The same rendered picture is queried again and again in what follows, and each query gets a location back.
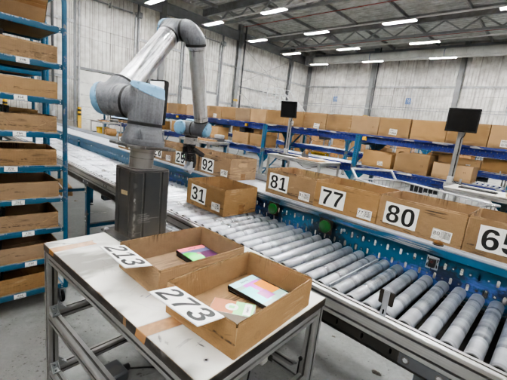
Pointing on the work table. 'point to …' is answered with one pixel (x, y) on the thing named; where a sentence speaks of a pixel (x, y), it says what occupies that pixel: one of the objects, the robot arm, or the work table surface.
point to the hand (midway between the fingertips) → (191, 172)
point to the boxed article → (233, 309)
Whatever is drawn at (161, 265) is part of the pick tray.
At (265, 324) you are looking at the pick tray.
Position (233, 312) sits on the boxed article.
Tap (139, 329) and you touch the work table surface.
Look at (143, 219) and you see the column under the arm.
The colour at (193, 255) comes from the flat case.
